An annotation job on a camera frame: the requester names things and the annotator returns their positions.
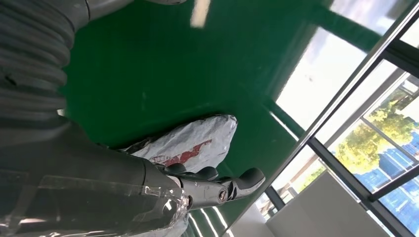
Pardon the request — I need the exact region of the green conveyor belt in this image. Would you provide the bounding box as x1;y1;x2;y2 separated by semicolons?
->
60;0;417;237

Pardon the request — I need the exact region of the dark window frame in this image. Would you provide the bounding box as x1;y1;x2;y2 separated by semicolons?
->
261;39;419;237

